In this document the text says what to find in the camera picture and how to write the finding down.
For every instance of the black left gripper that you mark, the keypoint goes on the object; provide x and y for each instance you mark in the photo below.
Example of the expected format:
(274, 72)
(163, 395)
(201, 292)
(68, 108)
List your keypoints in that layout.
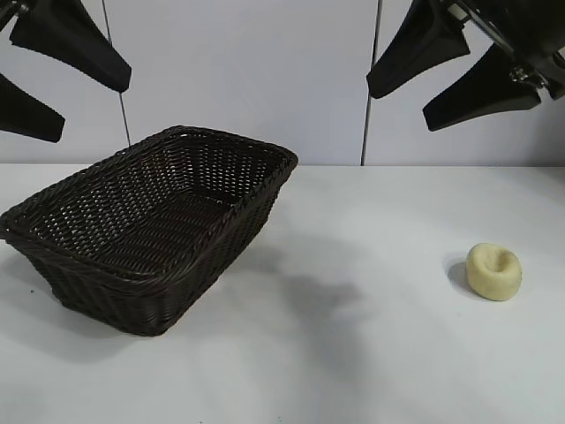
(6, 9)

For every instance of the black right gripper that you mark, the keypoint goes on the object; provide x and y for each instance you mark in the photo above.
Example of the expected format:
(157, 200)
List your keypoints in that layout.
(529, 35)

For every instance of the dark brown woven basket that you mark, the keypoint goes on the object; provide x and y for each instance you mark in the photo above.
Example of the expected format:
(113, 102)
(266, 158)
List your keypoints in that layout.
(132, 221)

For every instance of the pale yellow egg yolk pastry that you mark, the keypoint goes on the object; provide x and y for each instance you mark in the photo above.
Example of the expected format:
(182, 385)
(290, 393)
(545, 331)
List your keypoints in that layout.
(485, 278)

